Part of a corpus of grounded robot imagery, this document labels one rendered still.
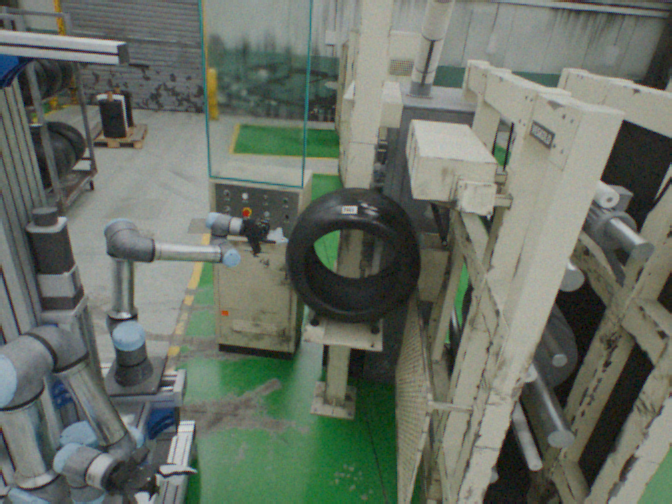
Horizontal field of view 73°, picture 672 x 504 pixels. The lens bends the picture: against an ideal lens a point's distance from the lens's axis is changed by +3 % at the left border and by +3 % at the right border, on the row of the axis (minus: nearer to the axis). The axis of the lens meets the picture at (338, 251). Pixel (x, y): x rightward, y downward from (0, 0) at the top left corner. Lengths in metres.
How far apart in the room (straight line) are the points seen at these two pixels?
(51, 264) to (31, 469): 0.55
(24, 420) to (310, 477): 1.57
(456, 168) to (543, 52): 11.10
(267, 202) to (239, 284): 0.59
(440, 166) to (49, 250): 1.20
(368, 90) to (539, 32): 10.49
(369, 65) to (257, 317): 1.76
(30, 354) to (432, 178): 1.20
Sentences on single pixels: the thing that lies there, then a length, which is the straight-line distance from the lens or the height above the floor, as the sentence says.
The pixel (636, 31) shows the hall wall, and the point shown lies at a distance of 13.73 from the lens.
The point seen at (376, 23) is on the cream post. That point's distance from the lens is 2.03.
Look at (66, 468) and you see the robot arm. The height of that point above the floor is 1.06.
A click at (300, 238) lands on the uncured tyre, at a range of 1.86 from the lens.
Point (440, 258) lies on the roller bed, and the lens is 2.22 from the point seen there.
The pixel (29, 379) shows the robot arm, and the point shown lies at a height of 1.30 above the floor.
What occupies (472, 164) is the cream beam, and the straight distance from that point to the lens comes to 1.49.
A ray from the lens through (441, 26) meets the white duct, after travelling 2.37.
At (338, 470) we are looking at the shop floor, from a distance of 2.67.
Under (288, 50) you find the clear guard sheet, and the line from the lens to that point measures 2.46.
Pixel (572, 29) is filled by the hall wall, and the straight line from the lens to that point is 12.80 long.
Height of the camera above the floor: 2.13
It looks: 27 degrees down
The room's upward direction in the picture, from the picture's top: 6 degrees clockwise
